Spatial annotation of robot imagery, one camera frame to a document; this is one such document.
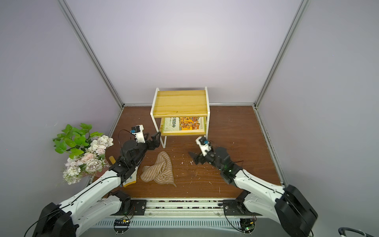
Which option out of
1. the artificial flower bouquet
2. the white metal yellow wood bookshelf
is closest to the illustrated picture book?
the white metal yellow wood bookshelf

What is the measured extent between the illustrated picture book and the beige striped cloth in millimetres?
206

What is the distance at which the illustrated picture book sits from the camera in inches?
34.1

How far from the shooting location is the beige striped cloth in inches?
32.3

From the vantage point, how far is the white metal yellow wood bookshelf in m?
0.73

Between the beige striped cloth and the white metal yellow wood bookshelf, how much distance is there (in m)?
0.18
